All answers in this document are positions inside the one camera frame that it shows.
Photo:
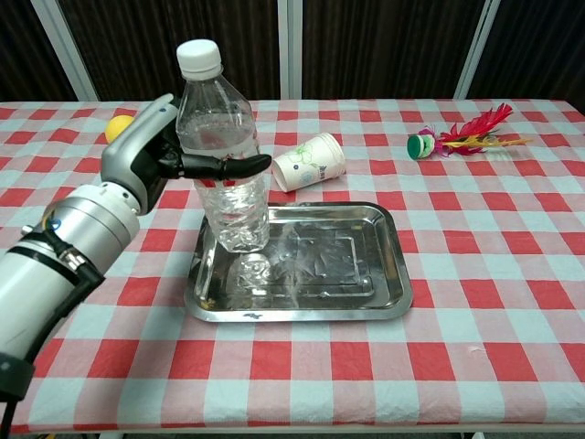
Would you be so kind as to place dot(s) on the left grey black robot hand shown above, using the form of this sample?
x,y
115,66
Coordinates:
x,y
137,160

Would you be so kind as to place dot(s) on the transparent plastic water bottle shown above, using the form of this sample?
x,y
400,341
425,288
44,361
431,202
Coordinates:
x,y
224,137

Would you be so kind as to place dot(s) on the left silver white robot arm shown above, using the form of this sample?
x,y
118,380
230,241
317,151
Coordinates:
x,y
50,270

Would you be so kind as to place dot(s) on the rectangular metal tray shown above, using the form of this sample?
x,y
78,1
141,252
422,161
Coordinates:
x,y
320,265

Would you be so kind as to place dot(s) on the yellow ball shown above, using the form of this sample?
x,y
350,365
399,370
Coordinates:
x,y
116,127

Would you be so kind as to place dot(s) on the floral paper cup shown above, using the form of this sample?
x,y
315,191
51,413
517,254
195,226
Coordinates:
x,y
308,162

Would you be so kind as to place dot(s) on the red white checkered tablecloth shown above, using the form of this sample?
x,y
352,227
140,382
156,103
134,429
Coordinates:
x,y
411,320

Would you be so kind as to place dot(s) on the red feather shuttlecock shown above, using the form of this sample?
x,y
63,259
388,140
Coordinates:
x,y
461,135

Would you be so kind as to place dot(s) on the white metal frame post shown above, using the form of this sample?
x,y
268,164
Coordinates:
x,y
475,48
289,48
66,46

